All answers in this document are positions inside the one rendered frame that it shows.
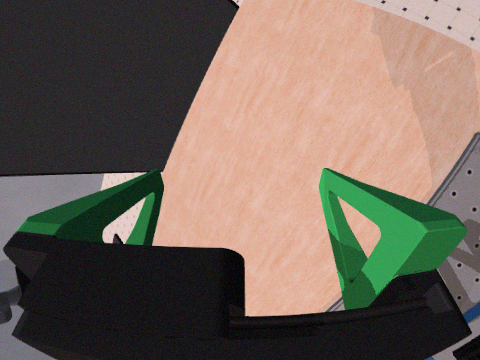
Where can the blue tape outline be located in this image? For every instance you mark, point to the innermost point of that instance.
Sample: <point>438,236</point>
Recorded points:
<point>469,316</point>

